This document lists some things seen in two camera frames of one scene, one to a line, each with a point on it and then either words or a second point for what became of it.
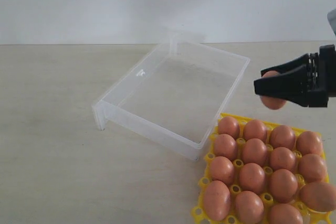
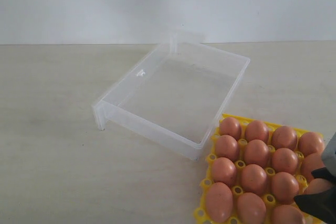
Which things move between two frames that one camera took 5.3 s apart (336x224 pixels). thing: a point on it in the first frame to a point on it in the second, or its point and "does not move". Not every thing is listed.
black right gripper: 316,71 to 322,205
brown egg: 282,136 does not move
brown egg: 249,208 does not move
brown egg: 283,185 does not move
